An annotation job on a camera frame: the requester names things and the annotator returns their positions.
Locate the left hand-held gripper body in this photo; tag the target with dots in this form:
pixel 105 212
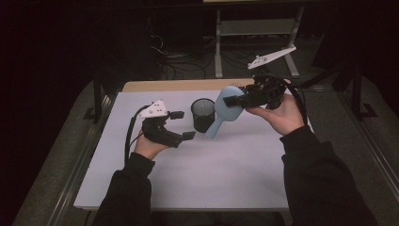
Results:
pixel 158 130

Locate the black mesh pen cup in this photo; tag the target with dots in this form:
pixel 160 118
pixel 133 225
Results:
pixel 203 117

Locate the light blue hairbrush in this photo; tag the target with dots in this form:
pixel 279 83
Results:
pixel 226 111

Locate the black metal stand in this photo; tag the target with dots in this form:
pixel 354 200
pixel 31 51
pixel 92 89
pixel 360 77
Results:
pixel 98 97
pixel 357 91

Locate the person's right hand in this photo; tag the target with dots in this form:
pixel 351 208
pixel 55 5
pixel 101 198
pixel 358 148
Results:
pixel 284 116

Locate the white table cover sheet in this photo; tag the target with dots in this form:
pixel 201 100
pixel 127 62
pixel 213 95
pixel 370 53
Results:
pixel 219 172

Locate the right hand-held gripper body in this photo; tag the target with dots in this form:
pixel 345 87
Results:
pixel 268 92

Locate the person's left hand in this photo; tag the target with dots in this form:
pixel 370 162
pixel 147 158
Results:
pixel 149 149

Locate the white metal stand frame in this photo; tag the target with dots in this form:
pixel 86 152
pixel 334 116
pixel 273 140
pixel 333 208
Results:
pixel 257 27

